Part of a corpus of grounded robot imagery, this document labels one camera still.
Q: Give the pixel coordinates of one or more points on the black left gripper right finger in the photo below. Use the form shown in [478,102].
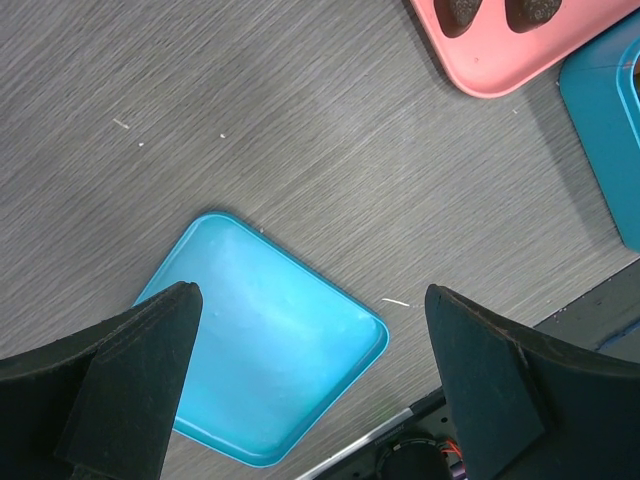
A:
[526,405]

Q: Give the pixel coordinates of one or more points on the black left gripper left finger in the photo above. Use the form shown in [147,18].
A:
[100,403]

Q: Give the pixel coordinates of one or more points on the blue chocolate tin box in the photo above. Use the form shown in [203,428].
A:
[598,88]

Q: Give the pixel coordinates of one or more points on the dark ridged chocolate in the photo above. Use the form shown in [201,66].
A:
[525,15]

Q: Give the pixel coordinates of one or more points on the dark round chocolate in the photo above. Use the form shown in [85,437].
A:
[456,16]

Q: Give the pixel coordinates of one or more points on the blue tin lid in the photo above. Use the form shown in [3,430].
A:
[277,344]

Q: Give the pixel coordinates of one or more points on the pink tray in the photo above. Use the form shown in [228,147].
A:
[497,53]

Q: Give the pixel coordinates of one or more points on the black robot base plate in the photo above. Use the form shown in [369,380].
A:
[420,442]

